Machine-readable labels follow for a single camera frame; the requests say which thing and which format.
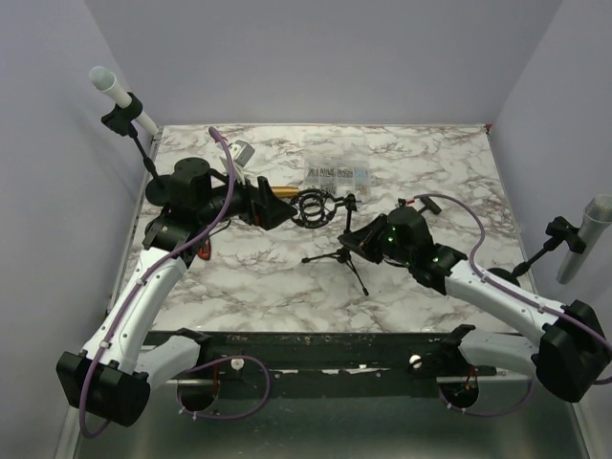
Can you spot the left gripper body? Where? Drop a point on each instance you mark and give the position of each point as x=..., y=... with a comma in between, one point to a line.
x=241, y=203

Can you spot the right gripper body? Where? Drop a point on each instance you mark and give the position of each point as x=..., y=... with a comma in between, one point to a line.
x=378, y=244

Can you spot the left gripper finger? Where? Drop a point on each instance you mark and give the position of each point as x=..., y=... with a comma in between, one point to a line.
x=265, y=191
x=269, y=211

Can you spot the black round-base mic stand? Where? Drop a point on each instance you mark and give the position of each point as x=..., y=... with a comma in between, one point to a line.
x=119, y=121

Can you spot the white microphone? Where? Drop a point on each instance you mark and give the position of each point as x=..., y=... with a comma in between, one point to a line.
x=108, y=84

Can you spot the gold microphone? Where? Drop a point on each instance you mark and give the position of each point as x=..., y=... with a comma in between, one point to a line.
x=285, y=192

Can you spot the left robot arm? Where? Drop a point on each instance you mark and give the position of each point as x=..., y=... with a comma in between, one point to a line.
x=109, y=377

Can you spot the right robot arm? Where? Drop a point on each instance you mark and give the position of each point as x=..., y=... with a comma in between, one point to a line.
x=562, y=345

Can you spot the black right mic stand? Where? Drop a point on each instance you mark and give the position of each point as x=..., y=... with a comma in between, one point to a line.
x=559, y=231

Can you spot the silver microphone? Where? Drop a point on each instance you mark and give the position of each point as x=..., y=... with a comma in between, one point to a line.
x=595, y=221

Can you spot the clear screw organizer box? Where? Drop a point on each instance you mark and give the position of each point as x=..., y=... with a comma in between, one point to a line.
x=338, y=164

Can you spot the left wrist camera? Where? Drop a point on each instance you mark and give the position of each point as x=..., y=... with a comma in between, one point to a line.
x=241, y=152

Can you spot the black T-handle tool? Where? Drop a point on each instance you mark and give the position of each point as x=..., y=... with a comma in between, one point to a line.
x=428, y=205

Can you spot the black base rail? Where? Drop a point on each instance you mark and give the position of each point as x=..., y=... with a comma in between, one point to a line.
x=328, y=365

